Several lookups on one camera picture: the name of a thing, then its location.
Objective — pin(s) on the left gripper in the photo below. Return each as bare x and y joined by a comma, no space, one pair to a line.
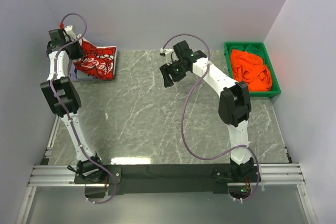
76,51

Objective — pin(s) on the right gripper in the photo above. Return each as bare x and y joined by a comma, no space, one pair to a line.
167,71

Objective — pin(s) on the white t-shirt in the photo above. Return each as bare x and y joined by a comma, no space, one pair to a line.
98,62

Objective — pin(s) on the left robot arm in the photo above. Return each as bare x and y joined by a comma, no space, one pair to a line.
64,102

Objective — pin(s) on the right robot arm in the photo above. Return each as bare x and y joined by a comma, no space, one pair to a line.
234,102

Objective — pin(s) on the folded blue printed t-shirt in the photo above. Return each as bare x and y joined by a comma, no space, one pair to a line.
82,76

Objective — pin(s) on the dark green t-shirt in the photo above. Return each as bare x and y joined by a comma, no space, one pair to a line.
253,49

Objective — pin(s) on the orange t-shirt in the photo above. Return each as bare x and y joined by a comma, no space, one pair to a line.
250,68

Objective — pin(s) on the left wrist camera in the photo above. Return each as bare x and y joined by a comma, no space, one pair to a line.
70,31

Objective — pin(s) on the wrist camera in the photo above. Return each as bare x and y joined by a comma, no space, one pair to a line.
169,55
70,31

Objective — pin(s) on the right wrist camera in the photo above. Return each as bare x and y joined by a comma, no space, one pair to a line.
169,55

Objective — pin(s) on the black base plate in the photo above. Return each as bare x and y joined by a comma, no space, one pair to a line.
177,178

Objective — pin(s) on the aluminium rail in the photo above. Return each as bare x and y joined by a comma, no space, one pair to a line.
270,174

